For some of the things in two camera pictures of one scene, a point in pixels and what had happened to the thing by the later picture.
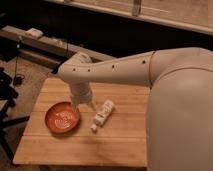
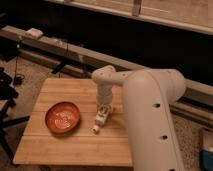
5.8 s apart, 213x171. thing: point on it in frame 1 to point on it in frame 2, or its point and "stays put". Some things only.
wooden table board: (122, 140) stays put
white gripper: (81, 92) to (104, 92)
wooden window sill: (188, 15) stays put
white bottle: (103, 114) stays put
